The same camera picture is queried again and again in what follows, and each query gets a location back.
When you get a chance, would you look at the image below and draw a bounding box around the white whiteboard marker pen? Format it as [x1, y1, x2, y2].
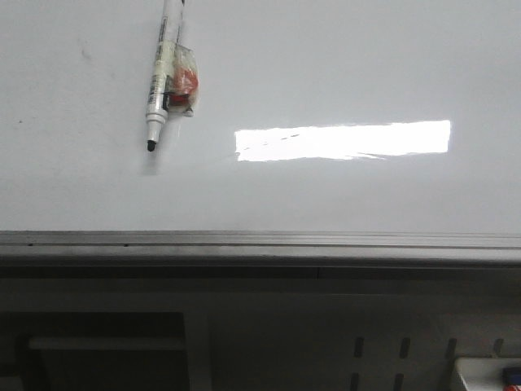
[146, 0, 185, 152]

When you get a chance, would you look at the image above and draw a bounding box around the red magnet taped to marker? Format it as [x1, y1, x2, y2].
[163, 44, 199, 117]

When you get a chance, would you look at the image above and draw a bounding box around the white whiteboard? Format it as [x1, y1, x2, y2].
[1, 1, 520, 235]

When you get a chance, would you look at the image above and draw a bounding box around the grey aluminium whiteboard tray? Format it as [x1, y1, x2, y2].
[1, 231, 520, 270]

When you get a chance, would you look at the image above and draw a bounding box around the white perforated metal panel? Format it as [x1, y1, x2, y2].
[184, 293, 520, 390]

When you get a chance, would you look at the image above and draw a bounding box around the white box with coloured items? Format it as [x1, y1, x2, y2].
[450, 358, 520, 391]

